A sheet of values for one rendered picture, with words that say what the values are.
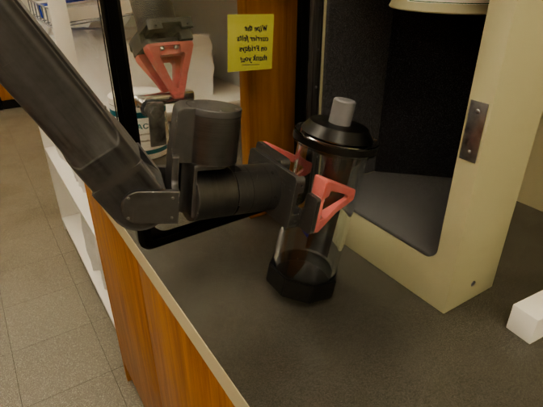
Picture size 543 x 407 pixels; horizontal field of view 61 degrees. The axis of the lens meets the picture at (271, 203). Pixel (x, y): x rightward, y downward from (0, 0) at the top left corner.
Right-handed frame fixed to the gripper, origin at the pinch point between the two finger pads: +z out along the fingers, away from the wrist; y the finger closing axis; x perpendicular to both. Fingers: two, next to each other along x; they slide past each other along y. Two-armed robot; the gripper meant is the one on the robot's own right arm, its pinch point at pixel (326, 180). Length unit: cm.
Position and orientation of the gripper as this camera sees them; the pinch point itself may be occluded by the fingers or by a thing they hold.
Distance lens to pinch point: 60.6
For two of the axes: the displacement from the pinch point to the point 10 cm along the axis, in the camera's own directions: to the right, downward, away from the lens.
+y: -5.4, -4.3, 7.2
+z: 8.3, -1.1, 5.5
